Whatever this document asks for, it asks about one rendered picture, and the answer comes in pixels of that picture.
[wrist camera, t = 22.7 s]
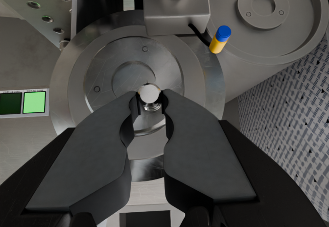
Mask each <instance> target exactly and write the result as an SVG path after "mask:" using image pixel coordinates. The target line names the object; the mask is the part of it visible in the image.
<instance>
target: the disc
mask: <svg viewBox="0 0 329 227"><path fill-rule="evenodd" d="M128 25H145V22H144V13H143V10H126V11H120V12H117V13H113V14H110V15H107V16H105V17H102V18H100V19H98V20H96V21H94V22H93V23H91V24H89V25H88V26H86V27H85V28H84V29H82V30H81V31H80V32H79V33H77V34H76V35H75V36H74V37H73V38H72V39H71V41H70V42H69V43H68V44H67V46H66V47H65V48H64V50H63V51H62V53H61V55H60V56H59V58H58V60H57V62H56V65H55V67H54V70H53V73H52V76H51V80H50V86H49V110H50V115H51V119H52V123H53V126H54V128H55V131H56V133H57V135H59V134H61V133H62V132H63V131H64V130H65V129H67V128H68V127H76V126H75V124H74V122H73V120H72V117H71V114H70V111H69V106H68V97H67V91H68V82H69V77H70V74H71V71H72V68H73V66H74V64H75V62H76V60H77V59H78V57H79V56H80V54H81V53H82V51H83V50H84V49H85V48H86V47H87V46H88V45H89V44H90V43H91V42H92V41H93V40H95V39H96V38H97V37H99V36H101V35H102V34H104V33H106V32H108V31H110V30H113V29H116V28H119V27H123V26H128ZM175 35H176V36H177V37H179V38H180V39H181V40H183V41H184V42H185V43H186V44H187V45H188V46H189V47H190V48H191V49H192V51H193V52H194V53H195V55H196V56H197V58H198V60H199V62H200V64H201V66H202V69H203V72H204V75H205V80H206V101H205V106H204V108H206V109H207V110H208V111H209V112H211V113H212V114H213V115H215V116H216V117H217V118H218V119H219V120H221V119H222V116H223V112H224V106H225V81H224V76H223V72H222V68H221V66H220V63H219V61H218V58H217V56H216V54H215V53H213V52H211V51H210V48H209V47H207V46H206V45H205V44H204V43H203V42H202V41H201V40H200V39H199V38H198V37H197V35H196V34H175ZM129 164H130V170H131V176H132V181H131V182H142V181H150V180H155V179H159V178H163V177H164V155H160V156H157V157H154V158H150V159H144V160H129Z"/></svg>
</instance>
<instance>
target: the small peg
mask: <svg viewBox="0 0 329 227"><path fill-rule="evenodd" d="M161 97H162V94H161V90H160V88H159V87H158V86H157V85H156V84H154V83H146V84H144V85H142V86H141V87H140V89H139V91H138V98H139V101H140V102H141V104H142V105H143V107H144V108H145V110H147V111H149V112H155V111H157V110H159V109H160V108H161V106H162V104H161Z"/></svg>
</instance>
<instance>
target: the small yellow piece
mask: <svg viewBox="0 0 329 227"><path fill-rule="evenodd" d="M188 26H189V27H190V28H191V29H192V30H193V31H194V33H195V34H196V35H197V37H198V38H199V39H200V40H201V41H202V42H203V43H204V44H205V45H206V46H207V47H209V48H210V51H211V52H213V53H219V52H221V50H222V49H223V47H224V46H225V44H226V42H227V41H228V39H229V37H230V35H231V29H230V28H229V27H228V26H226V25H222V26H220V27H219V28H218V30H217V32H216V33H215V35H214V37H213V39H212V41H211V43H210V42H209V41H207V40H206V39H205V38H204V37H203V36H202V34H201V33H200V32H199V30H198V29H197V28H196V27H195V26H194V25H193V24H189V25H188Z"/></svg>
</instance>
